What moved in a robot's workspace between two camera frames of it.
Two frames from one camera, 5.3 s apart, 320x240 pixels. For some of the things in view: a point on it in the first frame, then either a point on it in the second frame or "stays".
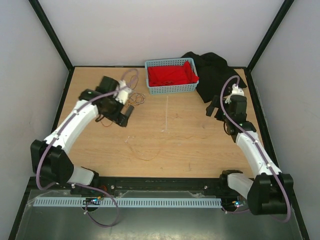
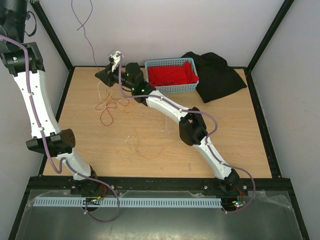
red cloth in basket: x=171 y=75 stays
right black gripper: x=216 y=102 to x=106 y=75
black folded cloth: x=214 y=74 stays
